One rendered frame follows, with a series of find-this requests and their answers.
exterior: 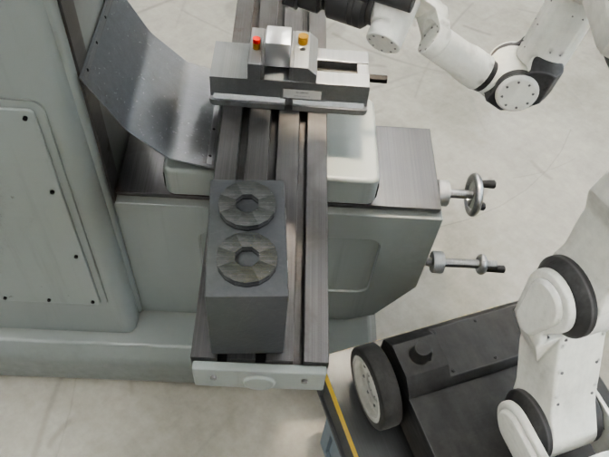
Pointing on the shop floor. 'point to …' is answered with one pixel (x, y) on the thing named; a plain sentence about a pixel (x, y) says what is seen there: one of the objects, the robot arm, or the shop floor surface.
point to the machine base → (133, 348)
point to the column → (59, 178)
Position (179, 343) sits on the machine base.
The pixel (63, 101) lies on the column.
